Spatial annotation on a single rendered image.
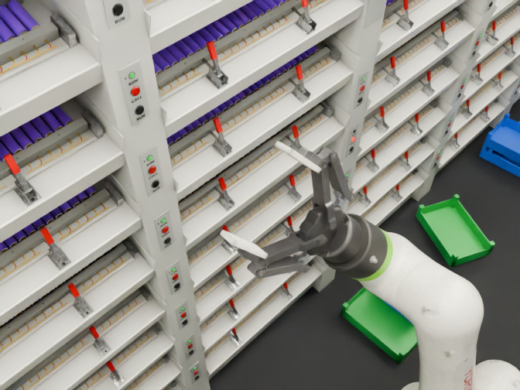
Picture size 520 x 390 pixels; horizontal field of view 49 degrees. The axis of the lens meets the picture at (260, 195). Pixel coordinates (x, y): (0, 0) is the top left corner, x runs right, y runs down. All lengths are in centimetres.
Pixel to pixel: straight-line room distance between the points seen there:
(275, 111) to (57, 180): 59
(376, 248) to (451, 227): 189
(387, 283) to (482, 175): 213
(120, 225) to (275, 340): 124
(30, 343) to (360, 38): 105
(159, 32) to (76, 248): 47
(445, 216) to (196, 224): 159
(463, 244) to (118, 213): 182
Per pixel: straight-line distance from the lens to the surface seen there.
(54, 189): 106
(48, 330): 137
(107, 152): 109
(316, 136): 166
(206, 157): 132
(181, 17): 103
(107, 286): 139
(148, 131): 110
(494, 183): 302
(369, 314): 243
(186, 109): 115
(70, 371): 154
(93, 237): 122
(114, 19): 94
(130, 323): 156
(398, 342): 240
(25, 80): 94
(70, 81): 94
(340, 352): 234
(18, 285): 120
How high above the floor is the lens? 212
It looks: 50 degrees down
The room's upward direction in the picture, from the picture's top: straight up
